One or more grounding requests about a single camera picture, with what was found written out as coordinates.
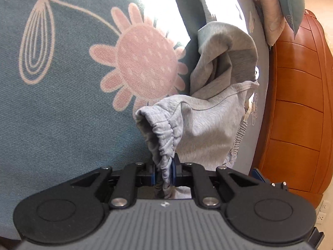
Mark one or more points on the white wall outlet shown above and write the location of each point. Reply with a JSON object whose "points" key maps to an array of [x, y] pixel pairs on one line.
{"points": [[321, 213]]}

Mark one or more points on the pink floral folded quilt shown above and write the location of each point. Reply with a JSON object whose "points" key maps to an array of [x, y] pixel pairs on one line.
{"points": [[270, 18]]}

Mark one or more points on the wooden headboard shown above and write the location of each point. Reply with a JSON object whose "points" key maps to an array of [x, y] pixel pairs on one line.
{"points": [[294, 96]]}

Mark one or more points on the blue floral pillow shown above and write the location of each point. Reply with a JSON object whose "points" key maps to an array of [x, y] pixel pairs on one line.
{"points": [[288, 0]]}

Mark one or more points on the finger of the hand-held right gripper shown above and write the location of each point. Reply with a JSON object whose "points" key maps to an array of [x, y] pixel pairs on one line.
{"points": [[256, 174]]}

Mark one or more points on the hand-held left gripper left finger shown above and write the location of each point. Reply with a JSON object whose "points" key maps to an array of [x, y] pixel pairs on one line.
{"points": [[153, 178]]}

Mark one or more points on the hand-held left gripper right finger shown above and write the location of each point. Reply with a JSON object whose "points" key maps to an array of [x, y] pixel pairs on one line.
{"points": [[173, 172]]}

